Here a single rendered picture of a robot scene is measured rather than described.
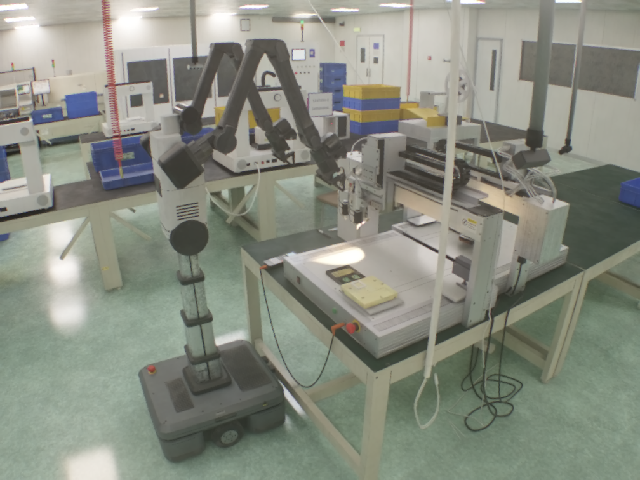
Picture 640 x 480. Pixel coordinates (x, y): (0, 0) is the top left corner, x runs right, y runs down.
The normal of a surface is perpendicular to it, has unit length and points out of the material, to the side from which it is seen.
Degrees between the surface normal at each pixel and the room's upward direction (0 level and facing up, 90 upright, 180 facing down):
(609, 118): 90
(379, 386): 90
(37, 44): 90
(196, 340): 90
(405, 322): 0
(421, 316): 0
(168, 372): 0
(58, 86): 68
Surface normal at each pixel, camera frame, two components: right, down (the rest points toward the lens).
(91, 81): 0.47, -0.03
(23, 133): 0.51, 0.35
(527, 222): -0.86, 0.21
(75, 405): 0.00, -0.91
